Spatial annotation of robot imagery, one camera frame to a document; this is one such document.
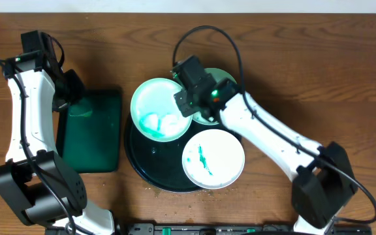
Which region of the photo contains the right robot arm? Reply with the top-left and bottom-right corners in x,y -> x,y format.
172,56 -> 357,234

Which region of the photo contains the black rectangular water tray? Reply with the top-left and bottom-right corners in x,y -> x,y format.
56,89 -> 122,174

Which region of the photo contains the white plate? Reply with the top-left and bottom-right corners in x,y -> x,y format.
130,78 -> 192,142
181,129 -> 245,189
193,68 -> 236,125

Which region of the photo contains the round black tray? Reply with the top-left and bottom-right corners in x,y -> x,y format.
124,116 -> 227,193

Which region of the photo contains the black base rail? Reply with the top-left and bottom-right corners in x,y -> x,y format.
44,222 -> 373,235

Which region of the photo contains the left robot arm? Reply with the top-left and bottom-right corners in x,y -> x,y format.
0,31 -> 116,234

